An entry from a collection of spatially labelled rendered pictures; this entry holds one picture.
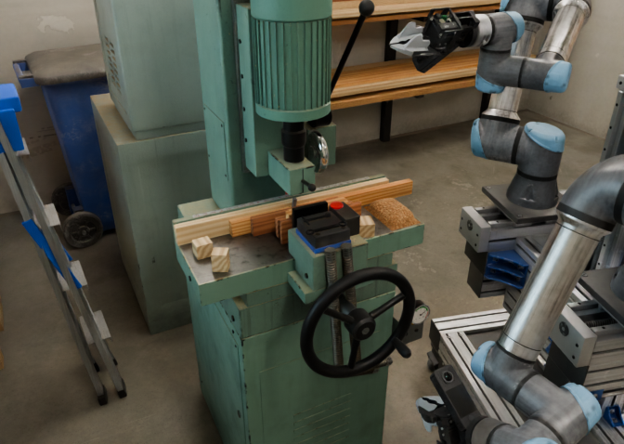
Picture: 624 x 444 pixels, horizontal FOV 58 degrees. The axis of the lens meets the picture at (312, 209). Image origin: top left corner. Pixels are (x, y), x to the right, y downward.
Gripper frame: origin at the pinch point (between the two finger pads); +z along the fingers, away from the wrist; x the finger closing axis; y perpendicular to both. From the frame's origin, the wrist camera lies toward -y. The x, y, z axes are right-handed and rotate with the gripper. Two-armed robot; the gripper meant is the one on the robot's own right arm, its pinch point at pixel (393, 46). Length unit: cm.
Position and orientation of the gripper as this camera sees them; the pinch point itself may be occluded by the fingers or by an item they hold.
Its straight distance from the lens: 135.4
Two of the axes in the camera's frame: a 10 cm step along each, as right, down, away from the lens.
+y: 2.6, -4.6, -8.5
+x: 3.6, 8.6, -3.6
